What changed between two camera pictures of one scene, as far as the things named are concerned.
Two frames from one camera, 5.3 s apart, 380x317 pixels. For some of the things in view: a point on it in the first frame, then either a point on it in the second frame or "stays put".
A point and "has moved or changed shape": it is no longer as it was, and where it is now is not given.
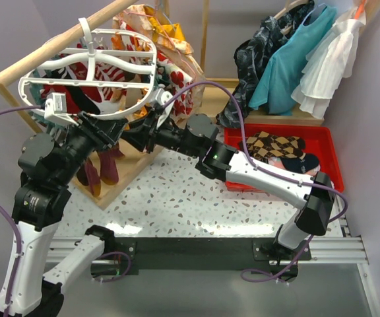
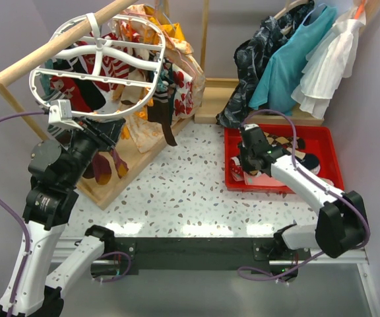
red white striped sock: (98, 81) → (111, 67)
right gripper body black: (152, 137) → (246, 156)
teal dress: (278, 84) stays put
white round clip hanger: (110, 74) has moved or changed shape
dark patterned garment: (252, 55) stays put
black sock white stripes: (84, 104) → (89, 87)
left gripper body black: (98, 137) stays put
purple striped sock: (109, 169) → (121, 167)
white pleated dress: (330, 59) stays put
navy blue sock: (309, 162) stays put
